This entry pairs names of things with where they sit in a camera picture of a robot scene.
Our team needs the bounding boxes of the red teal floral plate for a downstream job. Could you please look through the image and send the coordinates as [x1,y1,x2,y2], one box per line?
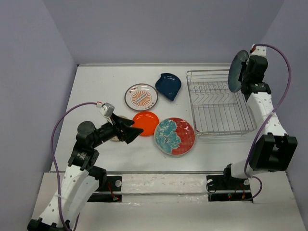
[154,117,195,156]

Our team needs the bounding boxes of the small cream plate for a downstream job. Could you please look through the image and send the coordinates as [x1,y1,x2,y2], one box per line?
[110,115,127,142]

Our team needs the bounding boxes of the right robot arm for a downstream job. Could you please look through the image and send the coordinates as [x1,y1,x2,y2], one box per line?
[221,50,298,189]

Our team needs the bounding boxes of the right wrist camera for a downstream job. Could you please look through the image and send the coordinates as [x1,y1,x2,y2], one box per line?
[250,44,267,57]

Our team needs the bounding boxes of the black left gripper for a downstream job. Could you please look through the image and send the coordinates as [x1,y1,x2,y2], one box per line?
[92,113,143,147]

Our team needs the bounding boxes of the dark blue leaf dish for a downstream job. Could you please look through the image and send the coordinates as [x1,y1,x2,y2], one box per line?
[155,73,182,101]

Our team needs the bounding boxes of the purple cable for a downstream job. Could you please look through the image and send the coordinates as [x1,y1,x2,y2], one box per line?
[244,43,292,200]
[50,102,102,231]

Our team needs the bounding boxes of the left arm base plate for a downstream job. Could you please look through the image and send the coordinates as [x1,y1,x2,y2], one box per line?
[88,175,122,203]

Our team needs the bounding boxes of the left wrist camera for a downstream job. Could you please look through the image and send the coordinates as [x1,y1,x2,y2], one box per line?
[96,102,115,118]

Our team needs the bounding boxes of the dark teal speckled plate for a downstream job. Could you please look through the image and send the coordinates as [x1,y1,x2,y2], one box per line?
[228,50,249,92]

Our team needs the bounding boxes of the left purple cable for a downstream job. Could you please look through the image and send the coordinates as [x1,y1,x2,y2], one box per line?
[50,102,102,231]

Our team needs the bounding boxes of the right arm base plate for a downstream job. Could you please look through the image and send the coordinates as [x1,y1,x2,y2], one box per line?
[205,175,253,202]

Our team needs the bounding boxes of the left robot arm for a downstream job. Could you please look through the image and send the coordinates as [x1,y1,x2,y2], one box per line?
[27,114,143,231]

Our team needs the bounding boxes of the orange plastic plate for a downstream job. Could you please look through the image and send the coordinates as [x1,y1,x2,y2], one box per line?
[132,111,159,137]

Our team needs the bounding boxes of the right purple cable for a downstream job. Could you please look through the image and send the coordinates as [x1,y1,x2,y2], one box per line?
[244,43,292,200]

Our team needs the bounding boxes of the white plate orange sunburst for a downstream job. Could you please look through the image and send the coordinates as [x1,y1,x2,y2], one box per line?
[124,83,158,111]

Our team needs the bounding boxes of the chrome wire dish rack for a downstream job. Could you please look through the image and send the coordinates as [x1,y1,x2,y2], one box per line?
[186,69,256,136]

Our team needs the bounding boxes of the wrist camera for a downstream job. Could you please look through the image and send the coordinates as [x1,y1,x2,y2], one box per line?
[250,44,267,57]
[96,102,115,118]

